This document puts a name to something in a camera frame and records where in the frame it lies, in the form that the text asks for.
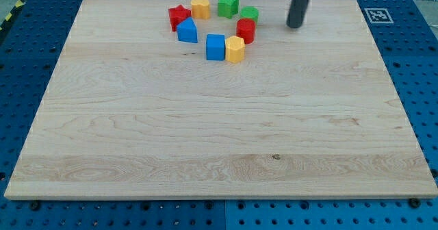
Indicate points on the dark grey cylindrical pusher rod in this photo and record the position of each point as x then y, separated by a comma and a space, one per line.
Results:
296, 14

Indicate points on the green star block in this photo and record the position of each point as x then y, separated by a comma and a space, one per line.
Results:
228, 8

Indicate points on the red star block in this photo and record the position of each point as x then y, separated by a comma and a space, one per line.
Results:
177, 15

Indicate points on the green cylinder block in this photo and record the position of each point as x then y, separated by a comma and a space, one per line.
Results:
250, 12

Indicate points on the red cylinder block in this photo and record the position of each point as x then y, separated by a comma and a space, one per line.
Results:
245, 28

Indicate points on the white fiducial marker tag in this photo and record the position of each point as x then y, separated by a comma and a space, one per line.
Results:
378, 16

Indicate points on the yellow hexagon block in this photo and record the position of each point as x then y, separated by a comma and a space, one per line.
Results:
234, 49

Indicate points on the blue cube block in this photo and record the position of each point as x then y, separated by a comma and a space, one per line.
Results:
215, 47

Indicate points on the yellow heart block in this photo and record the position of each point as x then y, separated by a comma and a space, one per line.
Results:
200, 9

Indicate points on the blue triangle block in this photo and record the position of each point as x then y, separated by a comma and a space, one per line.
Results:
187, 31

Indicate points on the light wooden board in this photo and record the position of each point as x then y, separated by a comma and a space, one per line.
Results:
131, 113

